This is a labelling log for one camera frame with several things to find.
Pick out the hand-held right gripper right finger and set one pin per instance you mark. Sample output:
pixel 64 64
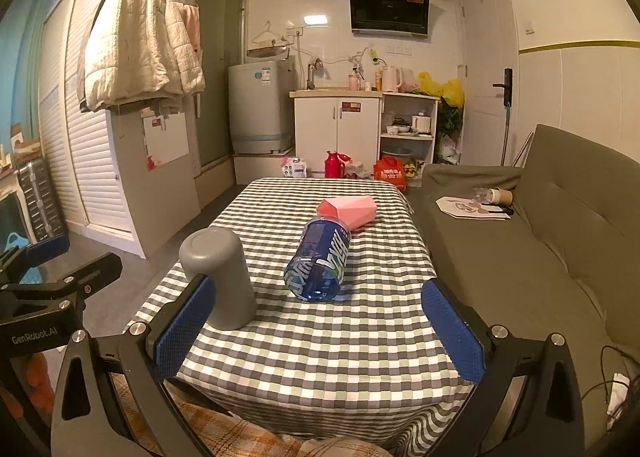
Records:
pixel 452 332

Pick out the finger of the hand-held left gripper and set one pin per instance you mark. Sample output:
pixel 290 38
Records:
pixel 97 269
pixel 47 246

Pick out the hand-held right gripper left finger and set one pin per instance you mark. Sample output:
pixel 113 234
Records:
pixel 184 324

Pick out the grey cup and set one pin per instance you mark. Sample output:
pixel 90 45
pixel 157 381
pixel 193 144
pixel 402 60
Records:
pixel 225 277

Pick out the brown paper cup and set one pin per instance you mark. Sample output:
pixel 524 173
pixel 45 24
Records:
pixel 502 195

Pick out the pink faceted cup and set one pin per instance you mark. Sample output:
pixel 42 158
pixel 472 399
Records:
pixel 355 212

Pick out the orange cloth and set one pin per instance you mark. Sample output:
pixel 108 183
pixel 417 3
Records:
pixel 37 377

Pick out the black suitcase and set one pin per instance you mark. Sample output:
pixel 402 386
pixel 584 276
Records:
pixel 42 197

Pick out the white louvered wardrobe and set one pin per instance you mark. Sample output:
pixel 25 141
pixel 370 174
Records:
pixel 95 162

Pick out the grey-green sofa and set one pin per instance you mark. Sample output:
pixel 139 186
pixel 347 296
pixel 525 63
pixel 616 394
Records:
pixel 530 267

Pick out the orange plaid blanket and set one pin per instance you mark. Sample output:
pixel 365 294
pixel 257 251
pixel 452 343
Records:
pixel 165 429

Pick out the printed white paper bag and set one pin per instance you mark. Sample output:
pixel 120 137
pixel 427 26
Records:
pixel 462 207

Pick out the grey checked tablecloth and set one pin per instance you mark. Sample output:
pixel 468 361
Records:
pixel 325 352

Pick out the clear plastic bottle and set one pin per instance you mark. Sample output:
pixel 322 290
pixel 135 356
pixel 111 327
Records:
pixel 481 194

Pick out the white printed paper sheet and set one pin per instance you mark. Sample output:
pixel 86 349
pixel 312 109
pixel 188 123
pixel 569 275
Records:
pixel 165 139

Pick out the blue plastic water bottle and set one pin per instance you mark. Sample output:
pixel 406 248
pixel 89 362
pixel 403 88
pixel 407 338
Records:
pixel 320 257

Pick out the orange shopping bag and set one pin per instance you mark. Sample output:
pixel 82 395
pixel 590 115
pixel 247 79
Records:
pixel 389 172

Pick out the teal curtain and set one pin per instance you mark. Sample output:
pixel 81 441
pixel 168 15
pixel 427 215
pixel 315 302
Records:
pixel 22 67

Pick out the white wipes packet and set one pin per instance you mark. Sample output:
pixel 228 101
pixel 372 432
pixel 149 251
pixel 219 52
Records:
pixel 295 168

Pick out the white open shelf unit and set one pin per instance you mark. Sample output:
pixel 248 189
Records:
pixel 434 137

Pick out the green mop stick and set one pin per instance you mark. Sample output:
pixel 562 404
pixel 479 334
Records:
pixel 506 137

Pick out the flower bouquet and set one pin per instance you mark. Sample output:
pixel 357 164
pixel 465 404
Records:
pixel 450 129

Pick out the red thermos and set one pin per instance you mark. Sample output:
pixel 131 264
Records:
pixel 331 166

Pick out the white small cooker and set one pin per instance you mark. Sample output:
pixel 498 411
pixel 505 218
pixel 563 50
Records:
pixel 422 123

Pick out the white bowl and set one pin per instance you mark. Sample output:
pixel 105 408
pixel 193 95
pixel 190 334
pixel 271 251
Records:
pixel 391 129

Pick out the frosted glass sliding door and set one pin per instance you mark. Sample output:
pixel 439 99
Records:
pixel 217 87

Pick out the white puffer jacket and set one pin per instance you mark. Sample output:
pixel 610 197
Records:
pixel 135 42

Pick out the white sink cabinet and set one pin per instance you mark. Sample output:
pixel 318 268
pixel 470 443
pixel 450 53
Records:
pixel 335 134

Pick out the grey washing machine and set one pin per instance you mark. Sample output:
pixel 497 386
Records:
pixel 260 107

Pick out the yellow plastic bag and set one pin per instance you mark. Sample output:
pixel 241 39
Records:
pixel 442 87

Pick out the white electric kettle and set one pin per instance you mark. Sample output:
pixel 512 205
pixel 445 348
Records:
pixel 391 79

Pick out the pink garment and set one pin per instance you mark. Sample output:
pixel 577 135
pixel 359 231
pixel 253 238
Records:
pixel 192 27

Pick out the pink bottle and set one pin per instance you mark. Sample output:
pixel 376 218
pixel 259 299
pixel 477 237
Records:
pixel 356 79

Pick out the metal basin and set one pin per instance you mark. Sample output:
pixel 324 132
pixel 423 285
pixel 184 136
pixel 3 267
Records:
pixel 267 53

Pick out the metal faucet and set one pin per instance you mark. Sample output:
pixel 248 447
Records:
pixel 312 74

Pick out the white door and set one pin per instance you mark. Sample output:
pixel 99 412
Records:
pixel 487 47

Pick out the black range hood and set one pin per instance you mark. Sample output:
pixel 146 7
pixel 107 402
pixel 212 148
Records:
pixel 390 2

